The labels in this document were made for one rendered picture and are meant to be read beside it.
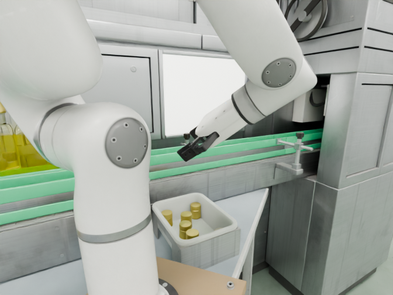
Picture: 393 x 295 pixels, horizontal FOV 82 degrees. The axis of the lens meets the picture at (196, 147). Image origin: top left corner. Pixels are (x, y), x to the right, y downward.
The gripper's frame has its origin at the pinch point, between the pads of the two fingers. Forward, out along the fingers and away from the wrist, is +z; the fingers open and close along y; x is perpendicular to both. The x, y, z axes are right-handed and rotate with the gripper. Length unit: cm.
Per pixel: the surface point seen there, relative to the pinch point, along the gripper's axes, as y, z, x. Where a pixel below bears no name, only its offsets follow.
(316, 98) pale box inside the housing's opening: -91, -23, 43
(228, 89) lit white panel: -57, 2, 4
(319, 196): -48, -3, 70
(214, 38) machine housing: -58, -6, -16
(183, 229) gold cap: 5.7, 16.5, 17.2
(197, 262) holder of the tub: 13.7, 11.9, 21.5
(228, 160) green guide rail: -30.3, 11.7, 22.5
